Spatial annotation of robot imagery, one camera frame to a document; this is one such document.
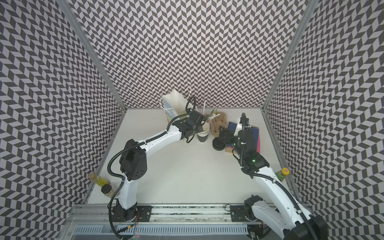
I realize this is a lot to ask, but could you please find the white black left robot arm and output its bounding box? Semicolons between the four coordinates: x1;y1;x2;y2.
107;109;205;222

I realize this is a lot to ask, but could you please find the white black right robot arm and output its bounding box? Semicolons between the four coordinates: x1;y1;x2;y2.
219;127;329;240

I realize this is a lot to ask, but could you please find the pink napkin stack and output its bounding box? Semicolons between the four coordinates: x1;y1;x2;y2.
257;128;261;154

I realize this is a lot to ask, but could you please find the stack of black paper cups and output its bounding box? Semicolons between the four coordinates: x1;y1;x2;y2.
197;122;210;143

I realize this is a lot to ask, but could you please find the brown cardboard box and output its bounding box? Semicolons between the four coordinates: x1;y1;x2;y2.
225;146;236;153

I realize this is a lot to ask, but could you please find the dark blue napkin stack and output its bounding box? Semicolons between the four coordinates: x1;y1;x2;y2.
228;122;258;149

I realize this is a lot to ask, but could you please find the white wrapped straw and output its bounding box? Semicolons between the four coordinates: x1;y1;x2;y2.
203;100;207;115

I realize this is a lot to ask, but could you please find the illustrated green paper gift bag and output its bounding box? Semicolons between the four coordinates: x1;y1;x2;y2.
160;89;188;123

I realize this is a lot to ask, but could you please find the stack of black cup lids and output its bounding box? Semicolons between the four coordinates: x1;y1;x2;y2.
212;138;226;151

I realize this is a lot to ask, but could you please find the stack of brown cup carriers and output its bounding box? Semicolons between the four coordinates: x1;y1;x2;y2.
210;112;228;138

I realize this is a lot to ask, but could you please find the yellow cap green bottle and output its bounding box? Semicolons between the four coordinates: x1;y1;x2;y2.
275;168;290;182

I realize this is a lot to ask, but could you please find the dark lid glass jar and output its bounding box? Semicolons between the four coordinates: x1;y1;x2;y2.
101;184;115;198

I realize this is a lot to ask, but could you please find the yellow liquid bottle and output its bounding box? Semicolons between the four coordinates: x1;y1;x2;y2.
89;173;111;187

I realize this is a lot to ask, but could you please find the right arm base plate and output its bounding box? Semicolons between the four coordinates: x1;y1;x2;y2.
230;205;256;222

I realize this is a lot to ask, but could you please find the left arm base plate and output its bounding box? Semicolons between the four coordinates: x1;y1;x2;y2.
111;205;153;223

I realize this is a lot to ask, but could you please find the aluminium front rail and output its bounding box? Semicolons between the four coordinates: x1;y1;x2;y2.
64;203;313;224

